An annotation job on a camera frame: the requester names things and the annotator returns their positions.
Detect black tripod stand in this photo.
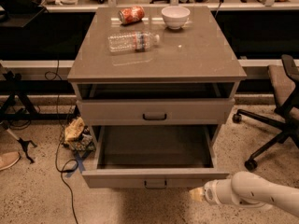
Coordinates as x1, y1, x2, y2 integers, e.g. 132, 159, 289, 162
0, 63, 78, 164

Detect black floor cable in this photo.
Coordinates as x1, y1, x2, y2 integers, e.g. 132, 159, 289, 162
44, 59, 80, 224

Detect white bowl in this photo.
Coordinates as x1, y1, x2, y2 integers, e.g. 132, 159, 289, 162
162, 6, 191, 29

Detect snack bags pile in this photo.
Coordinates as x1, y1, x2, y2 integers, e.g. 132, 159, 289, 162
64, 117, 95, 151

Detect grey drawer cabinet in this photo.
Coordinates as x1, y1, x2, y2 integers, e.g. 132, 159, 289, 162
68, 7, 246, 139

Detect grey drawer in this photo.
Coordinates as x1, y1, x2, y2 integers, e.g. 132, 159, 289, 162
77, 98, 235, 125
82, 125, 228, 189

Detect blue tape cross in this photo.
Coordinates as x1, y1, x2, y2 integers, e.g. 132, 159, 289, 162
65, 150, 91, 177

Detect clear plastic water bottle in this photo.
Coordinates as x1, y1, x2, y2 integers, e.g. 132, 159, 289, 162
107, 31, 160, 53

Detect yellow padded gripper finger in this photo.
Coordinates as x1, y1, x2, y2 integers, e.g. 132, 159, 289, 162
189, 188, 205, 202

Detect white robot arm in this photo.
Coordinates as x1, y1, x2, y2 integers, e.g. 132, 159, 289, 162
189, 172, 299, 217

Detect orange soda can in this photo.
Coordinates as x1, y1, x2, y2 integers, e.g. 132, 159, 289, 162
119, 6, 145, 25

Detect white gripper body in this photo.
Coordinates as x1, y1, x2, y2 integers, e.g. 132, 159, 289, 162
204, 180, 222, 205

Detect tan shoe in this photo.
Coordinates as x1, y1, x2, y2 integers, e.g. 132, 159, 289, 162
0, 151, 21, 171

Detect black office chair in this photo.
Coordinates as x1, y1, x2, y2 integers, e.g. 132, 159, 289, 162
232, 53, 299, 172

